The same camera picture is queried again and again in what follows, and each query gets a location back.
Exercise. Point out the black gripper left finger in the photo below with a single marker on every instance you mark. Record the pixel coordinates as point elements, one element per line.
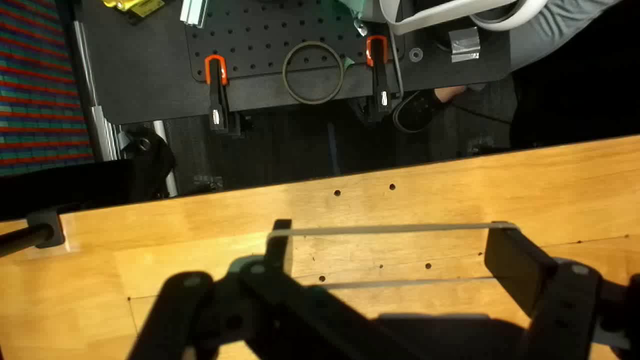
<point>200,313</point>

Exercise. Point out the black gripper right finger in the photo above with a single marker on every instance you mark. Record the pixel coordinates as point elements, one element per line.
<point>566,306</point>

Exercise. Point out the grey rod clamp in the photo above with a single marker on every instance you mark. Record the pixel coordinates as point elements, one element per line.
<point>47,226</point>

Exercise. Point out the silver cart leg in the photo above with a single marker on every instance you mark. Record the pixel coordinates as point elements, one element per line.
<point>100,127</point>

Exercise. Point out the orange black spring clamp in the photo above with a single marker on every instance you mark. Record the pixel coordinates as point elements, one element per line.
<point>217,87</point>
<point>381,67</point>

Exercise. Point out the silver tape piece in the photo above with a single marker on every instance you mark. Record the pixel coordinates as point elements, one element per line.
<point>464,45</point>

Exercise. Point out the person in grey shirt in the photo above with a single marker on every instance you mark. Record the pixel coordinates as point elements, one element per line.
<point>566,22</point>

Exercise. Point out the black perforated board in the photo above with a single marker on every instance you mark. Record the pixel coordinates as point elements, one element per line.
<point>280,33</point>

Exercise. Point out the yellow object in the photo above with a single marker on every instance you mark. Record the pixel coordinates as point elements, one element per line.
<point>132,4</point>

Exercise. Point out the white equipment at left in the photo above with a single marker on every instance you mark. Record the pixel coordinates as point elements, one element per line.
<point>426,19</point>

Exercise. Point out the green object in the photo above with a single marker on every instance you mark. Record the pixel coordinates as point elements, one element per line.
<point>353,10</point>

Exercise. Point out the white metal bracket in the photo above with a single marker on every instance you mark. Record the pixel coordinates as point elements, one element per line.
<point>195,10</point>

